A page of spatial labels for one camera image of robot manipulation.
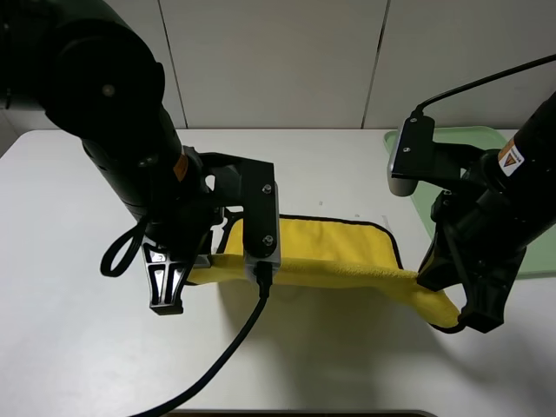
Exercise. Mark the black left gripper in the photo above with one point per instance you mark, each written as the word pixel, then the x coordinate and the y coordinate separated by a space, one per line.
pixel 184 227

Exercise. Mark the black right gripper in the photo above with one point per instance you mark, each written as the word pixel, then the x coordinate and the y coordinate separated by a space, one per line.
pixel 480 242

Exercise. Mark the yellow microfiber towel black trim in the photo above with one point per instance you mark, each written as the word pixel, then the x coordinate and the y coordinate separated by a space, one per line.
pixel 321 252

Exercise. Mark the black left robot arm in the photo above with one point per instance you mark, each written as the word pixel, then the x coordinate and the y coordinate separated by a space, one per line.
pixel 96 79

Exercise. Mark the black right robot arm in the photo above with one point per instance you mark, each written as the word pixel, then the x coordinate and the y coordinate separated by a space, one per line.
pixel 530 156

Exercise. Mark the light green plastic tray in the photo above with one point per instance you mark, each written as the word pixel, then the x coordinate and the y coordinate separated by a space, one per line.
pixel 540 255

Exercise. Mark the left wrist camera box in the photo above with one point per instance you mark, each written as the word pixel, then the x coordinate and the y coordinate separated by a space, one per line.
pixel 249 184

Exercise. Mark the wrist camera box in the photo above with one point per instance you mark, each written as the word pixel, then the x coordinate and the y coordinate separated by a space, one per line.
pixel 418 158
pixel 249 184

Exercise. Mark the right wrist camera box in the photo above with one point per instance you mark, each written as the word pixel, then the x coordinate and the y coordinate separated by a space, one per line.
pixel 418 158

